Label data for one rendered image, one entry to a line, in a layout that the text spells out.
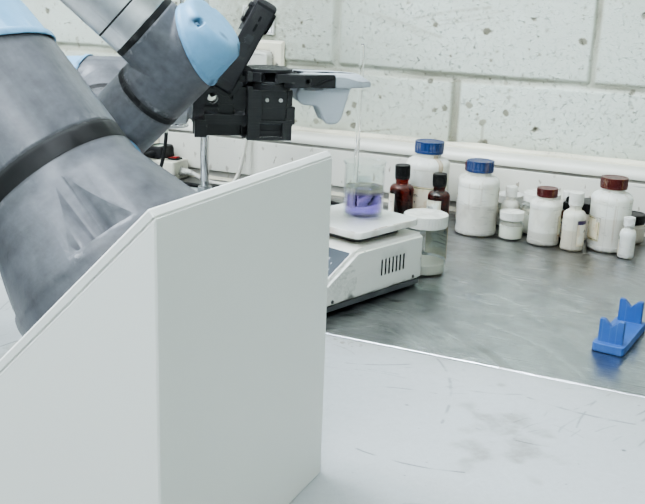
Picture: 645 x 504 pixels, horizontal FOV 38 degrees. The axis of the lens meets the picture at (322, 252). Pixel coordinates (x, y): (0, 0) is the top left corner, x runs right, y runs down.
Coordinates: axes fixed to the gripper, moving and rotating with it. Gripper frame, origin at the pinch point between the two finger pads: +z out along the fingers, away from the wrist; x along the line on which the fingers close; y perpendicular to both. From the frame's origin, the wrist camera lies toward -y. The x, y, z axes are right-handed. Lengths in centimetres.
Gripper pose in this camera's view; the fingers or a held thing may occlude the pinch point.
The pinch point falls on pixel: (359, 77)
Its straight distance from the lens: 113.0
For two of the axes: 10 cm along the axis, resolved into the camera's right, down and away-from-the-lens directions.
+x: 2.0, 2.7, -9.4
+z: 9.8, -0.1, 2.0
